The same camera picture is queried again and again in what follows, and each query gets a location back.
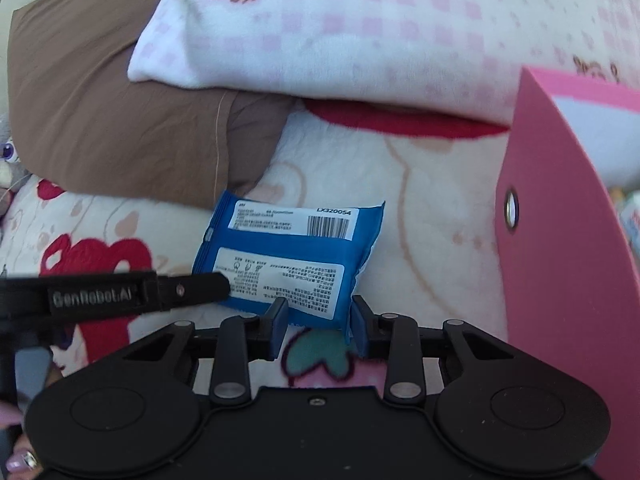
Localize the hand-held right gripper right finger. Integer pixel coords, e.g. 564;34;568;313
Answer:
350;295;516;404

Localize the person's left hand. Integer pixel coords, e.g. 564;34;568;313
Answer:
0;401;39;474

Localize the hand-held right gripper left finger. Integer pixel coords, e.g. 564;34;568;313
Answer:
120;296;290;405

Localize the grey rabbit plush toy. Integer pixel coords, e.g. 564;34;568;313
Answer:
0;117;32;211

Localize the pink cardboard box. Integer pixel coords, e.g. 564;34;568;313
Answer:
499;65;640;480

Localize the pink checked pillow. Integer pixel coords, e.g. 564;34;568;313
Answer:
126;0;640;128

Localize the printed bear blanket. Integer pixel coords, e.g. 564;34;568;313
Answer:
0;100;516;406

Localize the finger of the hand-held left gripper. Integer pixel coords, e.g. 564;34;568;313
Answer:
144;271;232;310

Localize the brown pillow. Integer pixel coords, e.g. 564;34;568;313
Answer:
7;0;296;211

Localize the blue wet wipes pack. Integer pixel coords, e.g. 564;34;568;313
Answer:
192;190;387;333

